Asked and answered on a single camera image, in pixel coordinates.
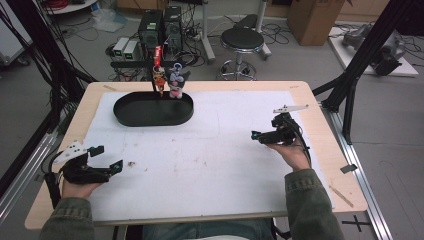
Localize white board with grey device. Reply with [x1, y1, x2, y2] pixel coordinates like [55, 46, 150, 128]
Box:
[327, 23, 420, 78]

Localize small white power unit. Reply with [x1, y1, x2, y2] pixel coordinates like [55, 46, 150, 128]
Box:
[112, 36, 130, 62]
[122, 39, 140, 62]

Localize clear plastic bag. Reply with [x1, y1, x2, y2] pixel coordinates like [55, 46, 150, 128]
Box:
[91, 7, 128, 34]

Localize grey metal desk leg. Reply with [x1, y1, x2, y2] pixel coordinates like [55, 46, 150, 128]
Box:
[233, 0, 273, 62]
[199, 0, 217, 65]

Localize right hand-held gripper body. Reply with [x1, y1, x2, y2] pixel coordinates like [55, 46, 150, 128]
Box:
[265, 104, 310, 147]

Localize thin wooden stick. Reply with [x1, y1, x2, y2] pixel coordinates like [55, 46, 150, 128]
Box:
[329, 185, 355, 209]

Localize grey tape piece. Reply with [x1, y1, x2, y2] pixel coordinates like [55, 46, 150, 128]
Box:
[339, 163, 359, 175]

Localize red strap cowboy keychain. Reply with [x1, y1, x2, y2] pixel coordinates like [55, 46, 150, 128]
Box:
[152, 45, 168, 98]

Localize white table mat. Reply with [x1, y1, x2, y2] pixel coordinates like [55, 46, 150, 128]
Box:
[82, 89, 335, 223]

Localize black stand with tray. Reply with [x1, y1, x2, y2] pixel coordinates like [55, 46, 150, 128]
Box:
[109, 59, 195, 128]

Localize grey and white plush toy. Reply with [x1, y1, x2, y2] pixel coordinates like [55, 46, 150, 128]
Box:
[167, 62, 192, 100]

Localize black computer tower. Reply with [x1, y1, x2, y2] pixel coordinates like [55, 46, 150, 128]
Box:
[162, 5, 184, 55]
[137, 9, 165, 62]

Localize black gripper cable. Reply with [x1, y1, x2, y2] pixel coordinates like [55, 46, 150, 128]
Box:
[290, 118, 313, 168]
[43, 152, 65, 209]

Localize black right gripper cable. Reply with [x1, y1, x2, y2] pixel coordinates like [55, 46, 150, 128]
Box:
[290, 118, 313, 168]

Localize black frame strut with cables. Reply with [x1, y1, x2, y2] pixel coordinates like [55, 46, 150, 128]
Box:
[0, 0, 98, 134]

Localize person's legs in jeans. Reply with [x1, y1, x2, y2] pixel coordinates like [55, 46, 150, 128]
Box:
[142, 217, 275, 240]

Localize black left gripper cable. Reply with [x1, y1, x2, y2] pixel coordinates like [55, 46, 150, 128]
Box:
[43, 152, 65, 209]

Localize brown cardboard box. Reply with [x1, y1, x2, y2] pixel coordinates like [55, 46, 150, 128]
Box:
[287, 0, 348, 47]

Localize person's right hand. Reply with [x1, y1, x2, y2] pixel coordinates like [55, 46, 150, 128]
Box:
[266, 141, 312, 173]

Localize black round stool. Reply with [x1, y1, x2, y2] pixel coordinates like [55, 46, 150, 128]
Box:
[217, 27, 266, 82]

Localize white round table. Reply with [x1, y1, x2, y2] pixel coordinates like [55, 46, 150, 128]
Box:
[44, 0, 100, 16]

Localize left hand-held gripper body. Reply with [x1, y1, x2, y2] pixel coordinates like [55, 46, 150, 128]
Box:
[52, 139, 112, 186]

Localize person's left hand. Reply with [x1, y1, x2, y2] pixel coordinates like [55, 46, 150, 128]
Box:
[61, 180, 103, 201]

